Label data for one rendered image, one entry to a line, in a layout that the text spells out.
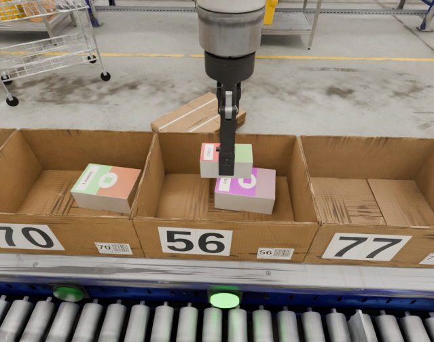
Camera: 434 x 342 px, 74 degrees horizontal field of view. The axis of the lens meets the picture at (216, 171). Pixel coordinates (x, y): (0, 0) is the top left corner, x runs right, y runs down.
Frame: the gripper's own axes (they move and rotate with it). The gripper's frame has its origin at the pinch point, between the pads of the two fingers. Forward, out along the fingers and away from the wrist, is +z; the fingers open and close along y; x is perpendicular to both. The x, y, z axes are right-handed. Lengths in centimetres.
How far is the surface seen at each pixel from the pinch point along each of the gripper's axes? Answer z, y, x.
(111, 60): 117, 290, 140
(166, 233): 17.0, -8.3, 12.8
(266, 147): 16.5, 20.7, -11.5
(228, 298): 32.7, -15.6, -1.4
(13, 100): 110, 190, 202
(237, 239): 18.8, -8.2, -2.9
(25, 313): 43, -17, 52
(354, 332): 42, -19, -33
